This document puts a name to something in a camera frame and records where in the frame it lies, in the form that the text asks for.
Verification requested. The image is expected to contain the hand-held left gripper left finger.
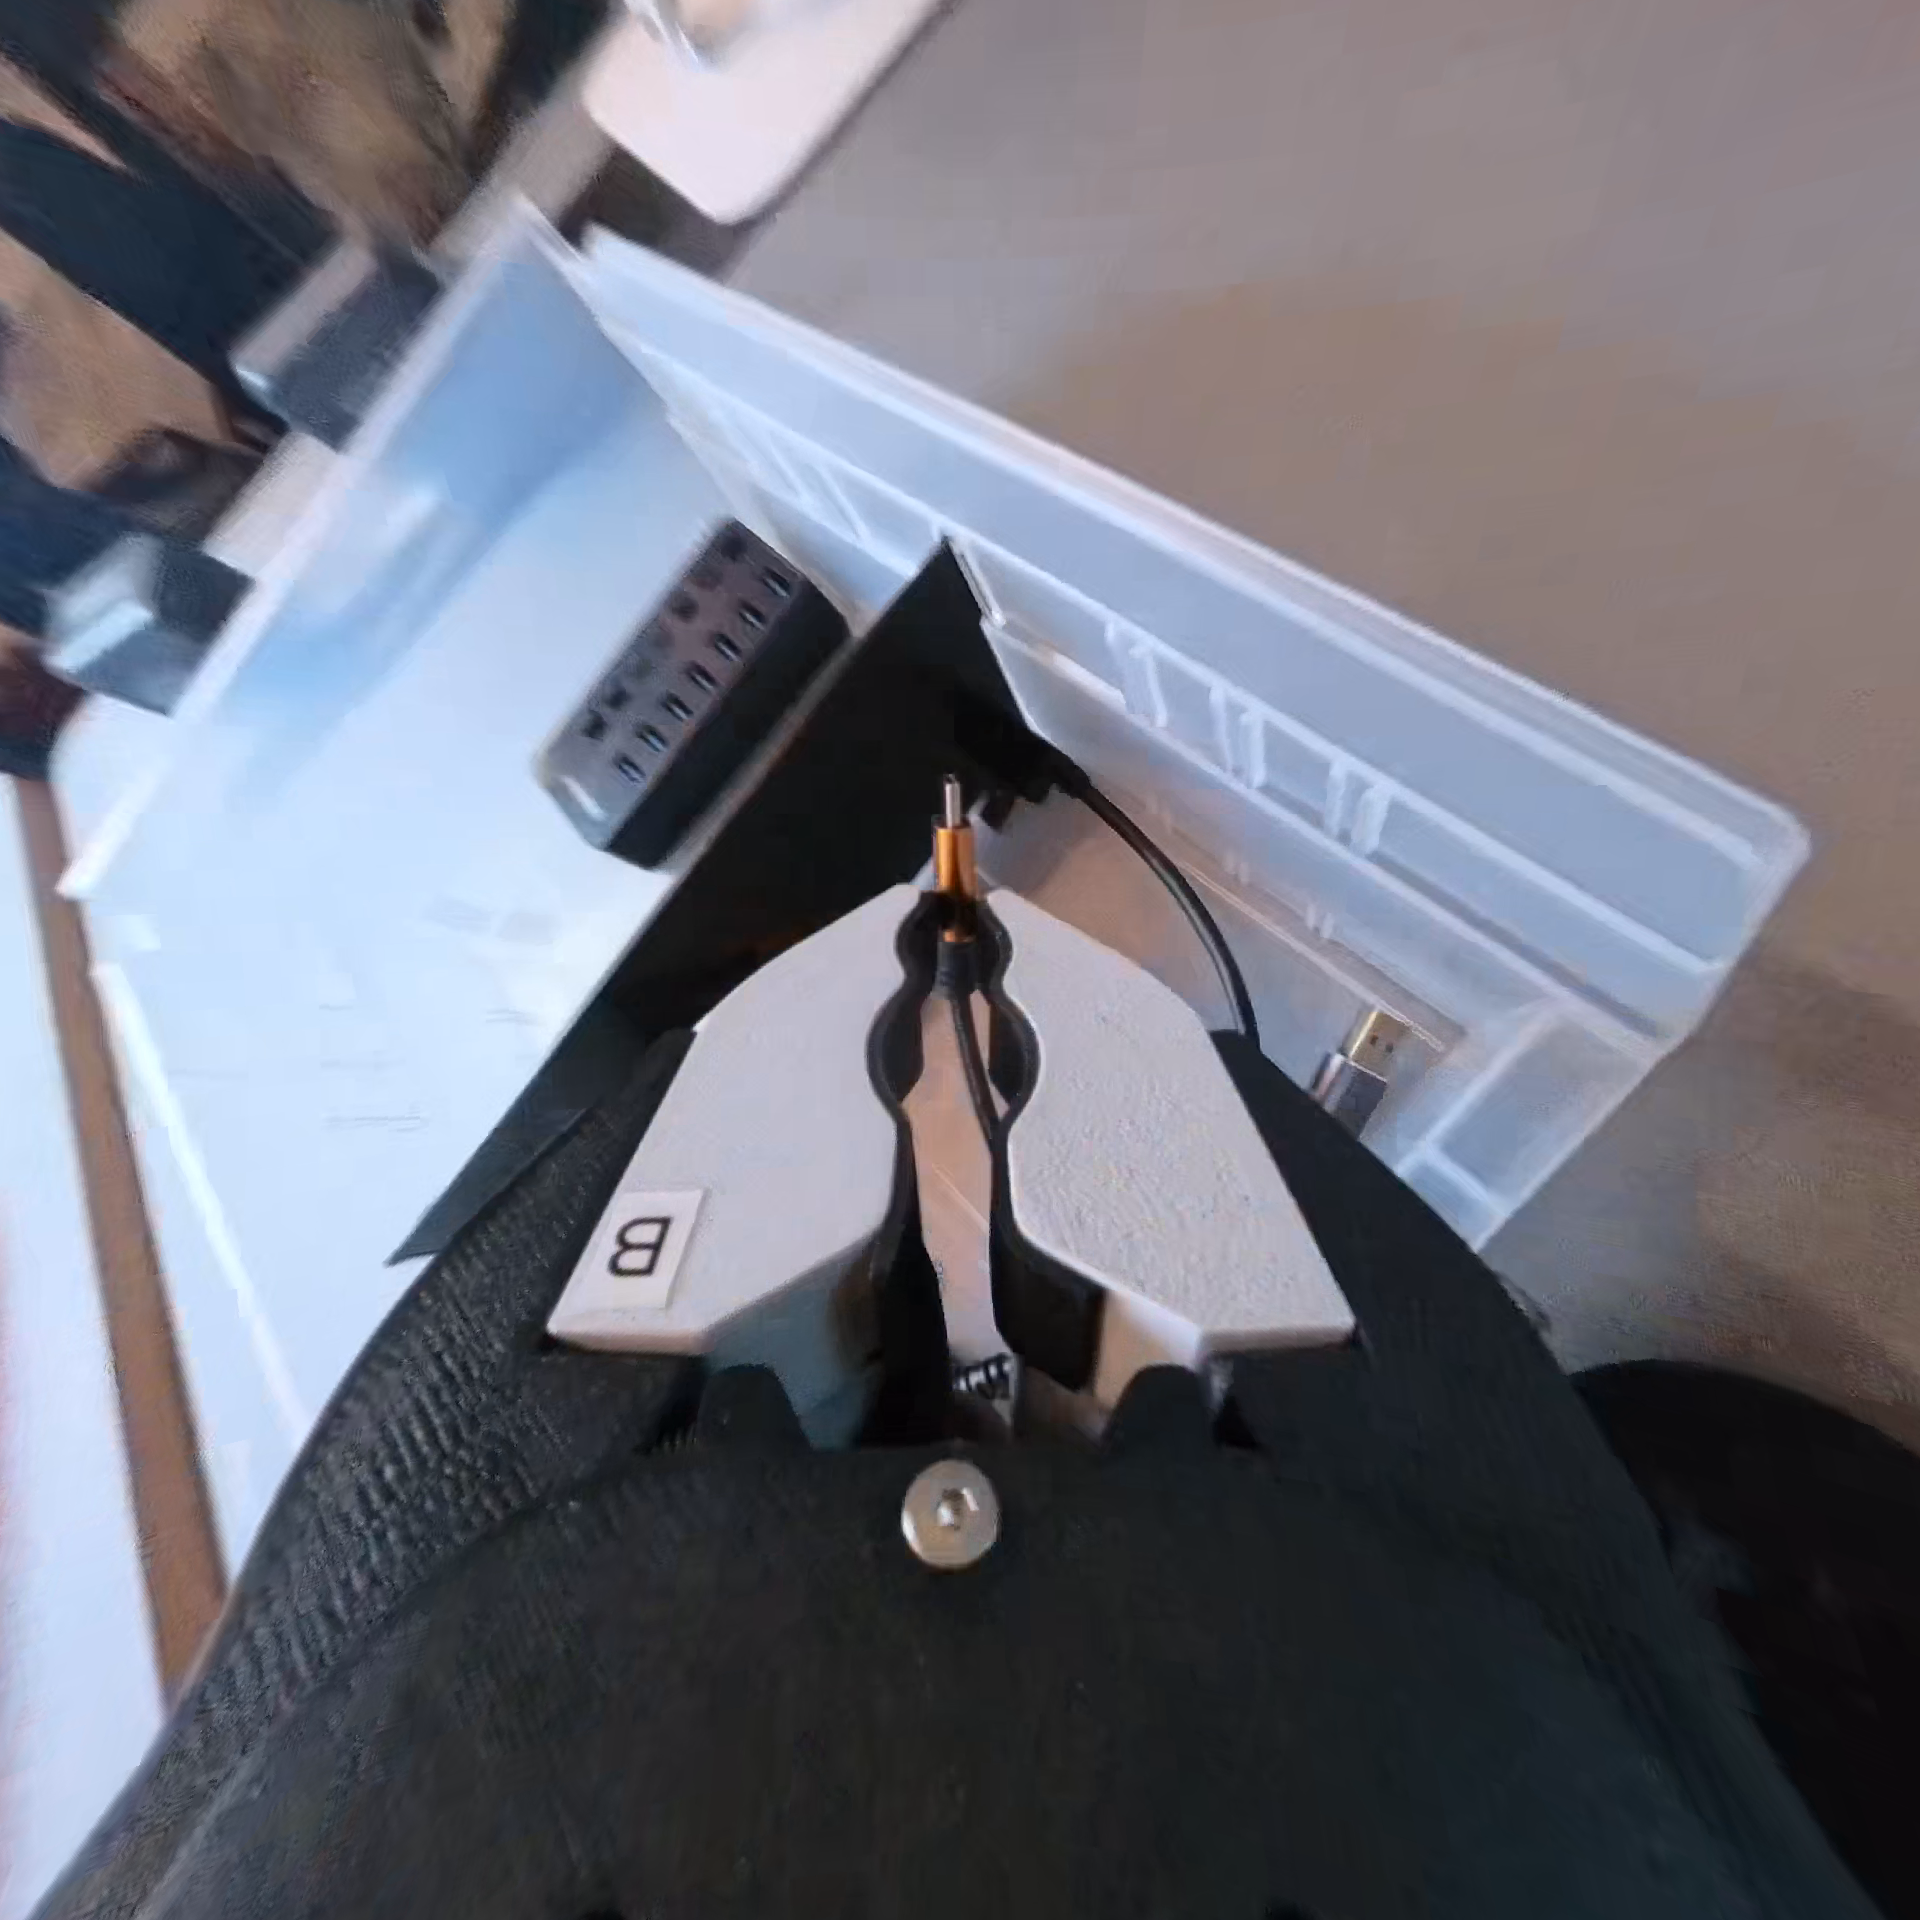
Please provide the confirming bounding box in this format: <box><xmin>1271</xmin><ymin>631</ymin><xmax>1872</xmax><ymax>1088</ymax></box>
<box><xmin>545</xmin><ymin>882</ymin><xmax>951</xmax><ymax>1450</ymax></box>

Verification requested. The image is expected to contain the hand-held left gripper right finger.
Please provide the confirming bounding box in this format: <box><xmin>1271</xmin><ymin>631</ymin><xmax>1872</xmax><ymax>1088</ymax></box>
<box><xmin>970</xmin><ymin>890</ymin><xmax>1360</xmax><ymax>1431</ymax></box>

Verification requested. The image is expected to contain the black cable with orange plug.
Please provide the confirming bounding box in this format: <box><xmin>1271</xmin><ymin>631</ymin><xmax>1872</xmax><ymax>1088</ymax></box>
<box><xmin>929</xmin><ymin>774</ymin><xmax>1010</xmax><ymax>1162</ymax></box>

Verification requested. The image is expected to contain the clear plastic bin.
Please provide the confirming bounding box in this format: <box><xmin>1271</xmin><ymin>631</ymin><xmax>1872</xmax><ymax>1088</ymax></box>
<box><xmin>52</xmin><ymin>194</ymin><xmax>1813</xmax><ymax>1592</ymax></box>

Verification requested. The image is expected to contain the black usb hub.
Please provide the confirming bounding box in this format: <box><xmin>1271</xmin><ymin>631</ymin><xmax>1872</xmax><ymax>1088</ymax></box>
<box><xmin>536</xmin><ymin>515</ymin><xmax>856</xmax><ymax>872</ymax></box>

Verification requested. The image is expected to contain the silver usb plug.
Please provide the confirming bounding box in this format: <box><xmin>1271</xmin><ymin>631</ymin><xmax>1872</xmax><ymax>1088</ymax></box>
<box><xmin>1311</xmin><ymin>1006</ymin><xmax>1421</xmax><ymax>1136</ymax></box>

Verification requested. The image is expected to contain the grey battery charger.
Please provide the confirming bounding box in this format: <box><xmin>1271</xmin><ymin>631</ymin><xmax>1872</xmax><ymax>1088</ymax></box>
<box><xmin>40</xmin><ymin>533</ymin><xmax>260</xmax><ymax>715</ymax></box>
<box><xmin>230</xmin><ymin>247</ymin><xmax>441</xmax><ymax>453</ymax></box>

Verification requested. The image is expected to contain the white stand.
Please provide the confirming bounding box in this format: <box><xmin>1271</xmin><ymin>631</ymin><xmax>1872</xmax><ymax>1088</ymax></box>
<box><xmin>576</xmin><ymin>0</ymin><xmax>943</xmax><ymax>231</ymax></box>

